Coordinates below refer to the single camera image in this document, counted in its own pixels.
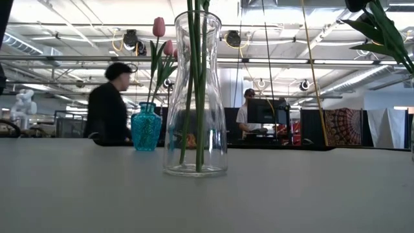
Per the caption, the pink tulip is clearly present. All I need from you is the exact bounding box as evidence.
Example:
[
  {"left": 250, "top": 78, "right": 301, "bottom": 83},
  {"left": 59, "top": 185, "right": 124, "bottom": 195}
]
[
  {"left": 151, "top": 39, "right": 175, "bottom": 104},
  {"left": 160, "top": 48, "right": 179, "bottom": 85},
  {"left": 147, "top": 16, "right": 167, "bottom": 104}
]

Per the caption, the grey ceiling duct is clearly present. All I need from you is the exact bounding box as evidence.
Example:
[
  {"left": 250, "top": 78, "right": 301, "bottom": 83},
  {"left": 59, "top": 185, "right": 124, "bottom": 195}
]
[
  {"left": 318, "top": 64, "right": 402, "bottom": 94},
  {"left": 2, "top": 30, "right": 64, "bottom": 58}
]

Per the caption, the grey table mat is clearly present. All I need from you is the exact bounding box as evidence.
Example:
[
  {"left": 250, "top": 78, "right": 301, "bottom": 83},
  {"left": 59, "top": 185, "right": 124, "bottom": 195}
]
[{"left": 0, "top": 138, "right": 414, "bottom": 233}]

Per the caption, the person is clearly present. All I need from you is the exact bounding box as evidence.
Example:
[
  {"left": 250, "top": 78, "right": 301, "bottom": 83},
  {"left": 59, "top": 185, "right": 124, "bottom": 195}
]
[
  {"left": 235, "top": 87, "right": 269, "bottom": 136},
  {"left": 83, "top": 61, "right": 134, "bottom": 147}
]

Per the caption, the black hanging cable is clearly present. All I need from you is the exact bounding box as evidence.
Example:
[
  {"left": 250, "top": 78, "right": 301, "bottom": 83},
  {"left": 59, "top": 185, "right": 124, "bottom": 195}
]
[{"left": 261, "top": 0, "right": 279, "bottom": 137}]

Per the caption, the clear glass vase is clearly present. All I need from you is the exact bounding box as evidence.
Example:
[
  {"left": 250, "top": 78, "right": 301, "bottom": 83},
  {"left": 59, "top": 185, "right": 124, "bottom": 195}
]
[{"left": 162, "top": 10, "right": 229, "bottom": 178}]

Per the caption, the black partition panel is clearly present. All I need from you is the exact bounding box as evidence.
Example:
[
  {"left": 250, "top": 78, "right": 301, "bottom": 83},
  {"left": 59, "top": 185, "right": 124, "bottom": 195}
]
[{"left": 300, "top": 109, "right": 325, "bottom": 146}]

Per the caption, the red tulip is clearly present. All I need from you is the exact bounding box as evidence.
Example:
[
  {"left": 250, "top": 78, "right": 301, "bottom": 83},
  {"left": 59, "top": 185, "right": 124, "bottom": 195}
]
[
  {"left": 200, "top": 0, "right": 211, "bottom": 98},
  {"left": 179, "top": 0, "right": 197, "bottom": 165},
  {"left": 200, "top": 19, "right": 208, "bottom": 166},
  {"left": 193, "top": 0, "right": 205, "bottom": 173}
]

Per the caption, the blue glass vase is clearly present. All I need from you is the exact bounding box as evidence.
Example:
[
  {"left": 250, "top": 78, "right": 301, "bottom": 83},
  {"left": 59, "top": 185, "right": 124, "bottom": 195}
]
[{"left": 130, "top": 102, "right": 162, "bottom": 152}]

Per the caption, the black monitor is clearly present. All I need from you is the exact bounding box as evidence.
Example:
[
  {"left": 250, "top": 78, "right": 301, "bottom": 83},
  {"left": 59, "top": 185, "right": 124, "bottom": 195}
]
[{"left": 247, "top": 98, "right": 289, "bottom": 126}]

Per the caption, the patterned mandala tapestry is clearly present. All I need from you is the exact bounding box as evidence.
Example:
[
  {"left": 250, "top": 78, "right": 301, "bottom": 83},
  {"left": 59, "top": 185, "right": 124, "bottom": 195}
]
[{"left": 324, "top": 108, "right": 363, "bottom": 146}]

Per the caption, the grey hanging cloth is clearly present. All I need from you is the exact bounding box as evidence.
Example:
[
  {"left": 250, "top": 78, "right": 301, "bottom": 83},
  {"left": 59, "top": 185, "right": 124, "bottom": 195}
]
[{"left": 367, "top": 108, "right": 409, "bottom": 149}]

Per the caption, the yellow hanging cable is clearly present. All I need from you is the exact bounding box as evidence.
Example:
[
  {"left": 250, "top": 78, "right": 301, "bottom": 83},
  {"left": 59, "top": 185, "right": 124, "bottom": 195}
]
[{"left": 300, "top": 0, "right": 329, "bottom": 146}]

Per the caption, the black wire mesh cart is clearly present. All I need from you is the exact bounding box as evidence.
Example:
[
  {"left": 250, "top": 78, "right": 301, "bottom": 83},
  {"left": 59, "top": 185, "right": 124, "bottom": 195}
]
[{"left": 54, "top": 110, "right": 90, "bottom": 139}]

